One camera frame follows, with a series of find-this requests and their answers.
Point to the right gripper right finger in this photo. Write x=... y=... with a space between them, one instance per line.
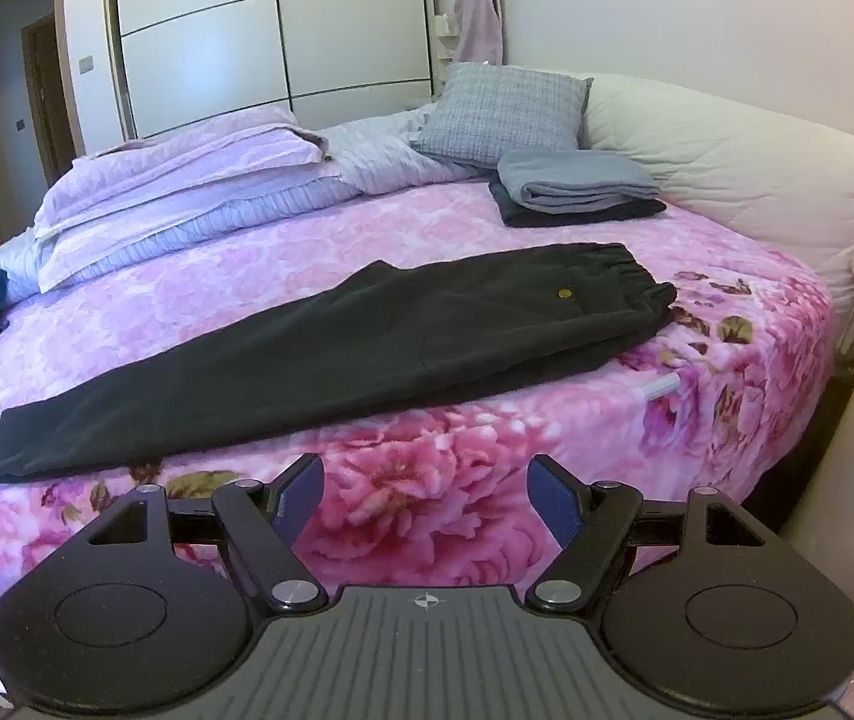
x=591 y=523

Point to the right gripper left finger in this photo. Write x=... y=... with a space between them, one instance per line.
x=260 y=523

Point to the black trousers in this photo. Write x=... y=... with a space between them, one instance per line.
x=385 y=339

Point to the pink floral bed sheet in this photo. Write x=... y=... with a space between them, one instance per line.
x=432 y=495

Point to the folded dark garment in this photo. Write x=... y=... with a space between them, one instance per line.
x=514 y=215

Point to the folded grey garment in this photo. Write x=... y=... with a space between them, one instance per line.
x=560 y=181

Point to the folded lilac duvet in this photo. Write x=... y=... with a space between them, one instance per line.
x=114 y=198

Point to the striped white blanket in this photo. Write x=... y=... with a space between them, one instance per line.
x=376 y=155

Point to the cream padded headboard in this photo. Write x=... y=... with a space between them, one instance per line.
x=779 y=180

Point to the grey knitted cushion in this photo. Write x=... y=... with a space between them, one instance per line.
x=487 y=111

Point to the white sliding wardrobe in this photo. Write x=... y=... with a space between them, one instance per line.
x=181 y=62

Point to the white bedside shelf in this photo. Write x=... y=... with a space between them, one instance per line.
x=445 y=37

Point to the pink hanging garment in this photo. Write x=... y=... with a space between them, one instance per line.
x=480 y=33

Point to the white light switch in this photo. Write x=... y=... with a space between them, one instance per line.
x=86 y=64

